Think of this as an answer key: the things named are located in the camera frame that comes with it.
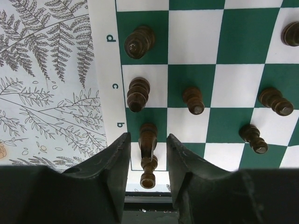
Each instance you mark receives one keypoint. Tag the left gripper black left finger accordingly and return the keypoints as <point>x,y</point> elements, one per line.
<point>97,186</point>

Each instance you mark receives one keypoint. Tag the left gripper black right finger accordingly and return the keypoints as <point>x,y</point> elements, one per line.
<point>199,189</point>

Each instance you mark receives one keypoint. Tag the dark knight chess piece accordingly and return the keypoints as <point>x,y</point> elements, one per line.
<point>147,141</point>

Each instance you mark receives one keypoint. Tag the dark rook chess piece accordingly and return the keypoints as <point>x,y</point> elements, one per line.
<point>148,179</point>

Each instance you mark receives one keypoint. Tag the dark pawn chess piece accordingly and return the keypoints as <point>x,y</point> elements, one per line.
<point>290,34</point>
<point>273,98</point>
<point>192,96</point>
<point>251,134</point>

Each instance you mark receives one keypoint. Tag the dark bishop chess piece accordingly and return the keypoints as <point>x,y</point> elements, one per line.
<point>138,94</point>

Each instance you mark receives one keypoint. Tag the green white chess board mat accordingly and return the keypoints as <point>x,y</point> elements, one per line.
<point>230,50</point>

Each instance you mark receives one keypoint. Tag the dark queen chess piece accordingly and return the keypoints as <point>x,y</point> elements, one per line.
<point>139,42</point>

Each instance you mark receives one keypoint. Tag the floral tablecloth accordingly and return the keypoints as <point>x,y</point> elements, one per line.
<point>50,109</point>

